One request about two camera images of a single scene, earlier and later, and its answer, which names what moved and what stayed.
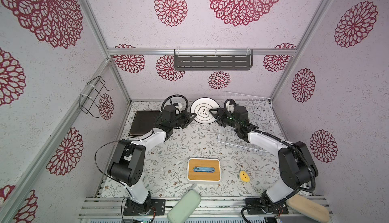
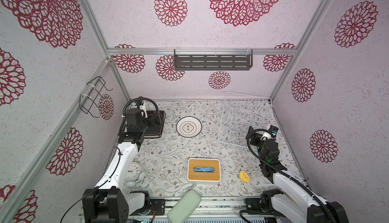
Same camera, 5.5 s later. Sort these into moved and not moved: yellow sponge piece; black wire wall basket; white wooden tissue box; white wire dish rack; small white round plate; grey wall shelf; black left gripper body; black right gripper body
Moved: black right gripper body; small white round plate; black left gripper body
Not moved: white wire dish rack; white wooden tissue box; grey wall shelf; yellow sponge piece; black wire wall basket
